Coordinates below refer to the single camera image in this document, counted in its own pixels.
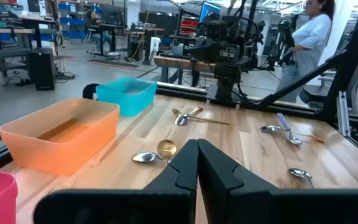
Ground teal plastic bin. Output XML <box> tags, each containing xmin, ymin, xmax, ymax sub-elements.
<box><xmin>95</xmin><ymin>77</ymin><xmax>158</xmax><ymax>117</ymax></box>

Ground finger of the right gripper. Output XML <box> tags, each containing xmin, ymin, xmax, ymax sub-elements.
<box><xmin>188</xmin><ymin>37</ymin><xmax>217</xmax><ymax>63</ymax></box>

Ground black computer tower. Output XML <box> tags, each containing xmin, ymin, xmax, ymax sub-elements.
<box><xmin>29</xmin><ymin>48</ymin><xmax>57</xmax><ymax>91</ymax></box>

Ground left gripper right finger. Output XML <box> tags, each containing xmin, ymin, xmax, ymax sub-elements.
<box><xmin>197</xmin><ymin>138</ymin><xmax>358</xmax><ymax>224</ymax></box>

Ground blue storage bin rack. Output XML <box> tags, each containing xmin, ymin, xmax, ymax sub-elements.
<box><xmin>57</xmin><ymin>1</ymin><xmax>104</xmax><ymax>40</ymax></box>

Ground black office desk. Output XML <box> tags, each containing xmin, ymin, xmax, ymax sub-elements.
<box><xmin>87</xmin><ymin>23</ymin><xmax>127</xmax><ymax>60</ymax></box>

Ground wood-top work desk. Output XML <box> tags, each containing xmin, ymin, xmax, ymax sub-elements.
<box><xmin>0</xmin><ymin>27</ymin><xmax>58</xmax><ymax>75</ymax></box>

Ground orange plastic bin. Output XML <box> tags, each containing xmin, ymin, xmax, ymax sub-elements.
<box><xmin>0</xmin><ymin>98</ymin><xmax>121</xmax><ymax>177</ymax></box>

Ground monitor with blue screen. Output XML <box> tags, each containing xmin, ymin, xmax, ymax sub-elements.
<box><xmin>199</xmin><ymin>1</ymin><xmax>222</xmax><ymax>24</ymax></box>

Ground silver aluminium bracket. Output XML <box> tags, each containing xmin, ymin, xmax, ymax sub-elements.
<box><xmin>336</xmin><ymin>90</ymin><xmax>352</xmax><ymax>138</ymax></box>

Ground white device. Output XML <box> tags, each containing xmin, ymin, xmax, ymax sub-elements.
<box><xmin>149</xmin><ymin>36</ymin><xmax>162</xmax><ymax>57</ymax></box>

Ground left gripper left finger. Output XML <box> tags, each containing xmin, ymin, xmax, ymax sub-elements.
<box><xmin>32</xmin><ymin>139</ymin><xmax>200</xmax><ymax>224</ymax></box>

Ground red storage bins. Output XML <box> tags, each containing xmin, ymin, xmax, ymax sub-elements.
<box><xmin>180</xmin><ymin>17</ymin><xmax>200</xmax><ymax>35</ymax></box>

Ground person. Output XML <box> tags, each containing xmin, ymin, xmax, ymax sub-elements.
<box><xmin>85</xmin><ymin>10</ymin><xmax>113</xmax><ymax>47</ymax></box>
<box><xmin>275</xmin><ymin>0</ymin><xmax>337</xmax><ymax>103</ymax></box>

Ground wooden workbench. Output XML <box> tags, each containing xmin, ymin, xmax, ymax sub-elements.
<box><xmin>153</xmin><ymin>55</ymin><xmax>217</xmax><ymax>88</ymax></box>

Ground purple-handled silver spoon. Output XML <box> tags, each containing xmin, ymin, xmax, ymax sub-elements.
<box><xmin>276</xmin><ymin>112</ymin><xmax>303</xmax><ymax>146</ymax></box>
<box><xmin>131</xmin><ymin>151</ymin><xmax>172</xmax><ymax>164</ymax></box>

